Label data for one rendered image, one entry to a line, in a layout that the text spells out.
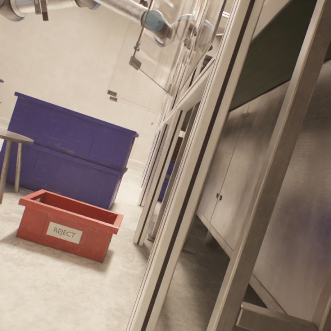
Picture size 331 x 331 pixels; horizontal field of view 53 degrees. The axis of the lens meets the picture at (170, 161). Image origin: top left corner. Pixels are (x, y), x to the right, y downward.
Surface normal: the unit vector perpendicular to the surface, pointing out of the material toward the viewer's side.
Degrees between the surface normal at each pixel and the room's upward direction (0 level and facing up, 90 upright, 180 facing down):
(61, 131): 90
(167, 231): 90
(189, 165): 90
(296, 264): 90
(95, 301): 0
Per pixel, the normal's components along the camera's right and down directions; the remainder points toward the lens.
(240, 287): 0.07, 0.04
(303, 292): -0.95, -0.31
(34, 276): 0.32, -0.95
